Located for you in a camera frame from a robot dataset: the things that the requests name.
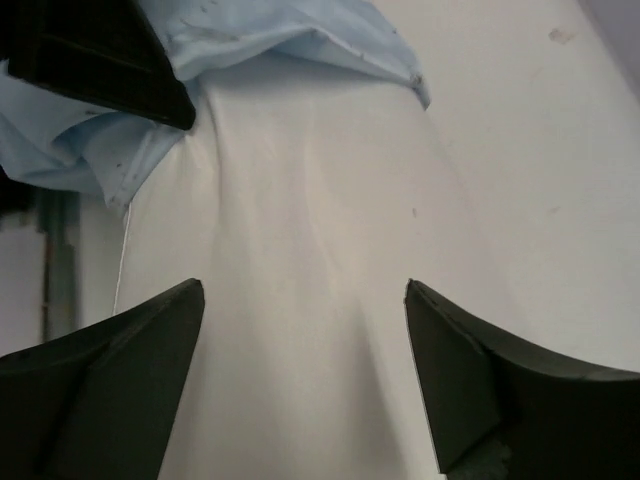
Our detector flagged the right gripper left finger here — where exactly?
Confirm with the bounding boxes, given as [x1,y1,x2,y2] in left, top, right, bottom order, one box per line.
[1,279,204,480]

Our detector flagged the aluminium front rail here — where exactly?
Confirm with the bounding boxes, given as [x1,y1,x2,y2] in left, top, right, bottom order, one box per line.
[36,189,79,342]

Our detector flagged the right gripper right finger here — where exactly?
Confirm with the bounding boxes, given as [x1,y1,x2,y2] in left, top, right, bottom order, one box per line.
[405,280,639,479]

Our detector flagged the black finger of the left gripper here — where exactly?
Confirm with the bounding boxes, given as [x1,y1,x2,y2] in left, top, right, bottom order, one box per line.
[1,1,195,131]

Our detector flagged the white pillow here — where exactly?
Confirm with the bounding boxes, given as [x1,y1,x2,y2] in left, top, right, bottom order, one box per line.
[114,56,508,479]

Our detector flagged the light blue pillowcase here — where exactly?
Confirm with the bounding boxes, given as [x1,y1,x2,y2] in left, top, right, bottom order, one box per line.
[1,1,429,208]

